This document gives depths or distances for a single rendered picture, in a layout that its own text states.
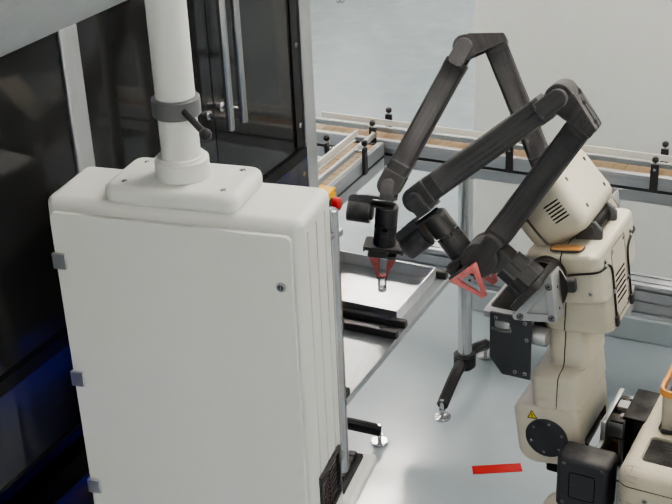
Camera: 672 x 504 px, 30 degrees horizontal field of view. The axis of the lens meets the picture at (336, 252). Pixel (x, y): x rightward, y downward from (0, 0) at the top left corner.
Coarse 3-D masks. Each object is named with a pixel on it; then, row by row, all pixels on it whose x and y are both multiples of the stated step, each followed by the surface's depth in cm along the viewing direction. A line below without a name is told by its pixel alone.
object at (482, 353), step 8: (472, 344) 453; (480, 344) 456; (488, 344) 463; (456, 352) 445; (472, 352) 445; (480, 352) 469; (488, 352) 469; (456, 360) 444; (464, 360) 442; (472, 360) 443; (456, 368) 439; (464, 368) 441; (472, 368) 444; (448, 376) 437; (456, 376) 436; (448, 384) 434; (456, 384) 436; (448, 392) 432; (440, 400) 430; (448, 400) 431; (440, 408) 431; (440, 416) 432; (448, 416) 432
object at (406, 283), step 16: (352, 256) 346; (352, 272) 342; (368, 272) 342; (384, 272) 341; (400, 272) 341; (416, 272) 338; (432, 272) 334; (352, 288) 334; (368, 288) 333; (400, 288) 333; (416, 288) 325; (352, 304) 320; (368, 304) 326; (384, 304) 325; (400, 304) 325
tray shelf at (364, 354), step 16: (432, 288) 332; (416, 304) 325; (416, 320) 320; (352, 336) 312; (368, 336) 311; (400, 336) 312; (352, 352) 305; (368, 352) 304; (384, 352) 304; (352, 368) 298; (368, 368) 298; (352, 384) 292
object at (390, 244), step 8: (376, 232) 312; (384, 232) 311; (392, 232) 311; (368, 240) 316; (376, 240) 313; (384, 240) 312; (392, 240) 312; (368, 248) 313; (376, 248) 313; (384, 248) 313; (392, 248) 313; (400, 248) 313
